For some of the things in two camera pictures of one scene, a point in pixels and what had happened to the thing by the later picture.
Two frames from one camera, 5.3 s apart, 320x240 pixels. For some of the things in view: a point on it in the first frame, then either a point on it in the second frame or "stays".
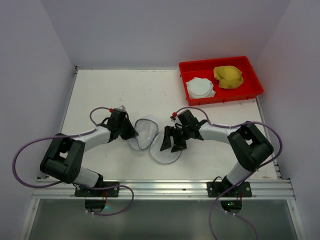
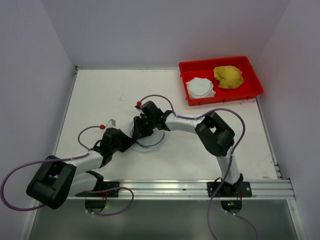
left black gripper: [124, 128] -> [124, 142]
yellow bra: [229, 77] stays
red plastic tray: [250, 87] stays
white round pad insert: [199, 88] stays
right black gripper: [178, 135] -> [142, 124]
